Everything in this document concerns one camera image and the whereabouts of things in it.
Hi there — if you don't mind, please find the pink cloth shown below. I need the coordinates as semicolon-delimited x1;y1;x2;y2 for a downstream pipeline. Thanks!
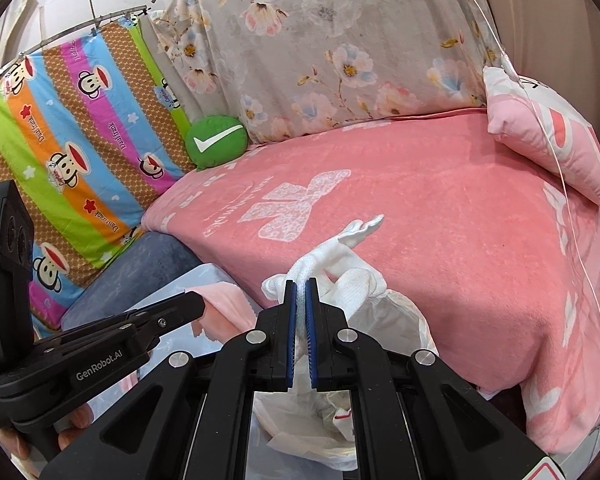
185;282;258;343

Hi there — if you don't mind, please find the green round cushion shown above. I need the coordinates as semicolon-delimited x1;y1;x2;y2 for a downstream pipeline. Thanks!
185;115;248;168

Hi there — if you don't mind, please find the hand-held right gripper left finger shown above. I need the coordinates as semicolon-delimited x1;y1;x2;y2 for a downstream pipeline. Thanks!
40;280;301;480

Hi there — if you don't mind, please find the person's left hand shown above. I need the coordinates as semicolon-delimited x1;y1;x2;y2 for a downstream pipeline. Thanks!
0;404;91;466

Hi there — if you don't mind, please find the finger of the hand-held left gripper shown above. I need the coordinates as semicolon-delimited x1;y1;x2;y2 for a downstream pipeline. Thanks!
35;290;206;368

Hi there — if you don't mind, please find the beige waste bin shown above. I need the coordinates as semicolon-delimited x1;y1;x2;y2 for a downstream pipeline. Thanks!
275;442;358;472

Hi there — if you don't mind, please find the blue-grey sofa cushion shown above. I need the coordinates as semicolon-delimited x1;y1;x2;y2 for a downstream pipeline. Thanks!
55;232;203;331

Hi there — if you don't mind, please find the pink blanket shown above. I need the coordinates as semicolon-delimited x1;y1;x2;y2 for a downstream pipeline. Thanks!
142;110;600;453

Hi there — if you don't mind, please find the pink printed pillow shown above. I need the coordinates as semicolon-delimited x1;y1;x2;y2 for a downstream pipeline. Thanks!
482;66;600;211

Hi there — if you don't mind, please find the white plastic bin liner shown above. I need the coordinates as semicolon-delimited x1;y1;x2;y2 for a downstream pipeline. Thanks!
250;290;441;471

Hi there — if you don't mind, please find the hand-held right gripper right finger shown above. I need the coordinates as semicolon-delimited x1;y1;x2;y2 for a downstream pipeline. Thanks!
305;277;553;480

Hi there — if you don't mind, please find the striped monkey print blanket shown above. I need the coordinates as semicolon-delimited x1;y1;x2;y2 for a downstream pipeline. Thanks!
0;10;193;341

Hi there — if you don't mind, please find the white garment with red trim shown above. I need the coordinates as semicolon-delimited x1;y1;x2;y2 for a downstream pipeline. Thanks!
330;405;356;443

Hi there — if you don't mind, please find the grey floral blanket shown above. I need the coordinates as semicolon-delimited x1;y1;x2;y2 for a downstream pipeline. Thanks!
140;0;503;146

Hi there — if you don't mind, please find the white sock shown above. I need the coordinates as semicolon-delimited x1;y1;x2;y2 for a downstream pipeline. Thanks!
261;214;388;326

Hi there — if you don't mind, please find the metal curtain rail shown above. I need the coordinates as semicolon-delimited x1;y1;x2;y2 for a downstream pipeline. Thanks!
0;4;151;83

